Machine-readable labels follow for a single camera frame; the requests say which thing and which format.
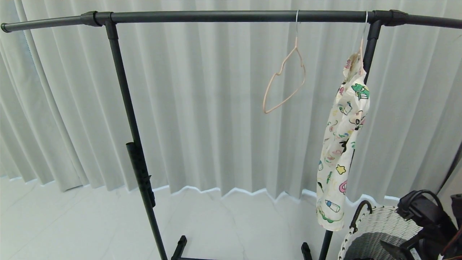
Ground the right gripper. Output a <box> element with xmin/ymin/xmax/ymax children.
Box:
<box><xmin>380</xmin><ymin>231</ymin><xmax>448</xmax><ymax>260</ymax></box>

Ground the cream printed garment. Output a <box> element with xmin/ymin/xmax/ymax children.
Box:
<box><xmin>316</xmin><ymin>52</ymin><xmax>371</xmax><ymax>232</ymax></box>

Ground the pink clothes hanger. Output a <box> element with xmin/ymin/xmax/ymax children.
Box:
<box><xmin>357</xmin><ymin>11</ymin><xmax>369</xmax><ymax>74</ymax></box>
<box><xmin>263</xmin><ymin>10</ymin><xmax>306</xmax><ymax>114</ymax></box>

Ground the white laundry basket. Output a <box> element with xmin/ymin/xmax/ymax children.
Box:
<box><xmin>337</xmin><ymin>200</ymin><xmax>426</xmax><ymax>260</ymax></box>

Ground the black clothes rack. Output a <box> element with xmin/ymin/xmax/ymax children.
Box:
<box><xmin>0</xmin><ymin>9</ymin><xmax>462</xmax><ymax>260</ymax></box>

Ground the white curtain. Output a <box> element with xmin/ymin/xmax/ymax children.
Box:
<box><xmin>0</xmin><ymin>0</ymin><xmax>462</xmax><ymax>203</ymax></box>

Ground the black cable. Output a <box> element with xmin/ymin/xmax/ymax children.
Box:
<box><xmin>397</xmin><ymin>190</ymin><xmax>444</xmax><ymax>213</ymax></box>

